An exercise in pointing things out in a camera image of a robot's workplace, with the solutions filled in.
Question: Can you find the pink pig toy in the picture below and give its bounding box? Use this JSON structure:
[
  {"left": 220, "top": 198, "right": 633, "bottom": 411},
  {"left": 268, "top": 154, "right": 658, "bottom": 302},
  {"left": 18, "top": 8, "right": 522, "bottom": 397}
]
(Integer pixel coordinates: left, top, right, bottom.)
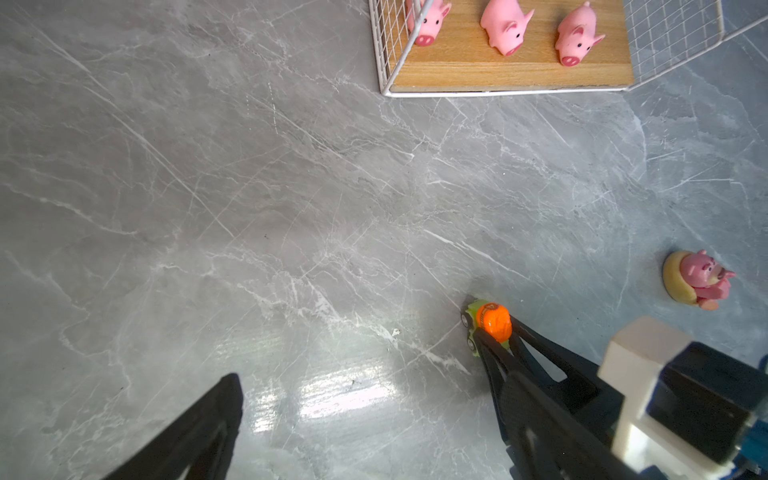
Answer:
[
  {"left": 480, "top": 0, "right": 535, "bottom": 56},
  {"left": 555, "top": 1, "right": 606, "bottom": 67},
  {"left": 405, "top": 0, "right": 452, "bottom": 47}
]

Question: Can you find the pink round cake toy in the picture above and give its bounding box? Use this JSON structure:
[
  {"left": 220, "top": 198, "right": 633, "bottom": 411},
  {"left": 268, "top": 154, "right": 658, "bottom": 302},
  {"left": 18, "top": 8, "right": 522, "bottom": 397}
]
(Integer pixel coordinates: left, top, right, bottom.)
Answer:
[{"left": 662, "top": 250, "right": 736, "bottom": 311}]

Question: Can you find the white wire wooden shelf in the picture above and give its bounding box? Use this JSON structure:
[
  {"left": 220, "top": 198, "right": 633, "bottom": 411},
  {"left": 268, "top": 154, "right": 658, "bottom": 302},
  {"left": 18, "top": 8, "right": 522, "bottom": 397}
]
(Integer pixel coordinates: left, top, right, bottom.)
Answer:
[{"left": 367, "top": 0, "right": 768, "bottom": 99}]

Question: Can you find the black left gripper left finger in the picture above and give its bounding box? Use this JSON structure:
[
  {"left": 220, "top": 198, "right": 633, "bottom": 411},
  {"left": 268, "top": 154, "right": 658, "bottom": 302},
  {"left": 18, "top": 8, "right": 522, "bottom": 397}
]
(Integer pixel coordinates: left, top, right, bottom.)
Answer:
[{"left": 107, "top": 373, "right": 243, "bottom": 479}]

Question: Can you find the orange green toy car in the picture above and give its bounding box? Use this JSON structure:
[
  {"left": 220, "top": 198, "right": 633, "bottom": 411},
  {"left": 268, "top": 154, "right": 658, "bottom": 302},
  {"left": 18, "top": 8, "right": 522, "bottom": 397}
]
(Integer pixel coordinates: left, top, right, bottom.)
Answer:
[{"left": 460, "top": 299, "right": 513, "bottom": 357}]

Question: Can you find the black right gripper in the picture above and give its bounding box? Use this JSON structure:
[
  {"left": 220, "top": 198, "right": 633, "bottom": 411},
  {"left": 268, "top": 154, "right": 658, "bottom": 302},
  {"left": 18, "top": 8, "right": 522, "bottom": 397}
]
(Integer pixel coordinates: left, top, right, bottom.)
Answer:
[{"left": 472, "top": 316, "right": 624, "bottom": 447}]

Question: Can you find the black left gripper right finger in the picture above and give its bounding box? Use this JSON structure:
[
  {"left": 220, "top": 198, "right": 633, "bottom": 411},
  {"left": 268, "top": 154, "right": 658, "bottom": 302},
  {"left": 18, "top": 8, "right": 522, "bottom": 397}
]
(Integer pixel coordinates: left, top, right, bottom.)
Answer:
[{"left": 500, "top": 373, "right": 640, "bottom": 480}]

